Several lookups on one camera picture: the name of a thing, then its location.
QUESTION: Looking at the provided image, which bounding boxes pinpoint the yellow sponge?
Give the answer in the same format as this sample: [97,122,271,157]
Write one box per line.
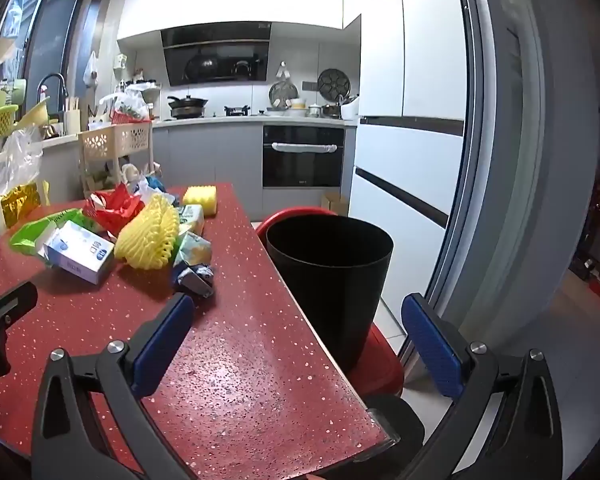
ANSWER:
[182,185,217,218]

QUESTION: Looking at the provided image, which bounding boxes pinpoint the white refrigerator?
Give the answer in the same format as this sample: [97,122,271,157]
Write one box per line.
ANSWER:
[342,0,470,333]

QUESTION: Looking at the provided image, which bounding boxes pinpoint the red wrapper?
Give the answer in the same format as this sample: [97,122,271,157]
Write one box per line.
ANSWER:
[82,183,146,236]

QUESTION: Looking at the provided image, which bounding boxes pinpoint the round grey pot lid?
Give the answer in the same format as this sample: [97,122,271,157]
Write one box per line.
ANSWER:
[269,80,299,108]

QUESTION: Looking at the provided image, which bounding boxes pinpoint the white towel on oven handle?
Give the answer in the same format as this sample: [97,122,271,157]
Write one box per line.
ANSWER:
[271,142,339,154]

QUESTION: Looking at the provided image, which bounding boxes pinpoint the white wall cabinets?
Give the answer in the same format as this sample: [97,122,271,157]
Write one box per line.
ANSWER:
[116,0,346,41]

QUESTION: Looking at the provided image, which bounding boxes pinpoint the green plastic packet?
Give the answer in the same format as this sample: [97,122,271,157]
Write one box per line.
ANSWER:
[9,208,88,266]

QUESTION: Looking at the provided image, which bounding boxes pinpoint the beige storage cart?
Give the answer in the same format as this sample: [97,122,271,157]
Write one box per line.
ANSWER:
[77,122,153,196]

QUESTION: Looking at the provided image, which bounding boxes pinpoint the black built-in oven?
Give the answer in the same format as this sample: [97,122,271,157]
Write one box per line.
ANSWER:
[262,125,345,189]

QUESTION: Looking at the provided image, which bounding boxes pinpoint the kitchen window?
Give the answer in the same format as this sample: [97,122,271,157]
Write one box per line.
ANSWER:
[0,0,87,117]

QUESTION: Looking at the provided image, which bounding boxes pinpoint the black wok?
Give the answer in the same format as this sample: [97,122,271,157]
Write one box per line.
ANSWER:
[167,95,209,120]

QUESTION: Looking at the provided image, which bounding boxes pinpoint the cardboard box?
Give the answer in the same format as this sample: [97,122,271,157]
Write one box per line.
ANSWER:
[321,191,350,216]

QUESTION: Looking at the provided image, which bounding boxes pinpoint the black trash bin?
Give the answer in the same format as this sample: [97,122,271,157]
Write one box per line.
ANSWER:
[266,215,395,373]

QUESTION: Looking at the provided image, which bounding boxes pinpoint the white and blue carton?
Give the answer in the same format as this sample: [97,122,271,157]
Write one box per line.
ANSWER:
[43,220,116,286]

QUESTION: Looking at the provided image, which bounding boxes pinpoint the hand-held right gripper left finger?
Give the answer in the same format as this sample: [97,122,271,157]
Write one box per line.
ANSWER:
[30,292,196,480]

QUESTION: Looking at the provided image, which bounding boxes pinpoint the red plastic stool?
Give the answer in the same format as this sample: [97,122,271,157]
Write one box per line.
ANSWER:
[254,206,406,403]

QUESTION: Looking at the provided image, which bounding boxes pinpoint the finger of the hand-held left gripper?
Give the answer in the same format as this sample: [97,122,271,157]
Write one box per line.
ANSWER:
[0,281,39,382]

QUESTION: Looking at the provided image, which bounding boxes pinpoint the yellow plastic basin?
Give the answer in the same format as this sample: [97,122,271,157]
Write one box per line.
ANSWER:
[17,97,51,131]

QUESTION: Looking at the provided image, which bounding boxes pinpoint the grey sliding door frame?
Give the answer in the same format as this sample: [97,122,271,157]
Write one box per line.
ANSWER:
[452,0,548,311]

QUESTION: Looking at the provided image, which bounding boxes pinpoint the red basket with plastic bag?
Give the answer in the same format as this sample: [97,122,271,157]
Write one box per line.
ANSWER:
[99,85,153,125]

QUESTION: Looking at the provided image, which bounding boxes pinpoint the black range hood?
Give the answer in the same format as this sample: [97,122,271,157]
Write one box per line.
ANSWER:
[161,21,272,87]

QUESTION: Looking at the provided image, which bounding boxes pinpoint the white utensil holder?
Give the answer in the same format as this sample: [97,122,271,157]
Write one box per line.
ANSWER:
[62,96,82,134]

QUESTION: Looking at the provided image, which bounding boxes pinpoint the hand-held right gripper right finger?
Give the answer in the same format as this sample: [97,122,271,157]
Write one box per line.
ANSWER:
[401,292,563,480]

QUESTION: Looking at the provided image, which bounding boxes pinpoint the green perforated basket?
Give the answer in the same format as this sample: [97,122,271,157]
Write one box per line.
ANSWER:
[0,102,20,143]

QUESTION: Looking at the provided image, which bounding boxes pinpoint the black kitchen faucet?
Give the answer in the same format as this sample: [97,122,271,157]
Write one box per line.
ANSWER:
[37,73,70,121]

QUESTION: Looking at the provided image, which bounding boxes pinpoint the yellow foam fruit net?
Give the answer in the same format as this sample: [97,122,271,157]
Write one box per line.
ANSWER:
[114,193,181,271]

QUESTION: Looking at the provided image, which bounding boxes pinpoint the round metal steamer rack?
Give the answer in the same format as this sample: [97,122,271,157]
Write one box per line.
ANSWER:
[317,68,351,101]

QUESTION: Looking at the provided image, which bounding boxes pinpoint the gold foil bag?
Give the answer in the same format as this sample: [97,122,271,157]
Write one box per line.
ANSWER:
[0,182,42,228]

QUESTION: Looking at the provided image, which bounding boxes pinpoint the white hanging plastic bag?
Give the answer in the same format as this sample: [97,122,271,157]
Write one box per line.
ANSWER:
[82,51,99,86]

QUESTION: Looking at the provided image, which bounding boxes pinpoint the clear plastic bag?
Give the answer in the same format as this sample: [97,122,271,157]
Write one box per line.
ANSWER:
[0,127,43,196]

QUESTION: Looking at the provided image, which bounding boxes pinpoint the grey base cabinets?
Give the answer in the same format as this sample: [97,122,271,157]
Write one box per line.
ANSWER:
[152,121,358,217]

